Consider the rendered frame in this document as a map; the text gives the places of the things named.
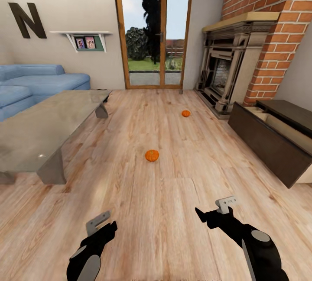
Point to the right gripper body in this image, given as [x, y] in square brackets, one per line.
[216, 219]

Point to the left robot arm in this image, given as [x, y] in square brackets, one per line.
[86, 262]

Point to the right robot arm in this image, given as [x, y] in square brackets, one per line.
[260, 251]

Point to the pumpkin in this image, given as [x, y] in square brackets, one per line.
[152, 155]
[186, 113]

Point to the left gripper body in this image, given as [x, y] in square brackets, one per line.
[105, 234]

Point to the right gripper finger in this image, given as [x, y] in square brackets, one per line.
[201, 215]

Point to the door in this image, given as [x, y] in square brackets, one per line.
[154, 36]

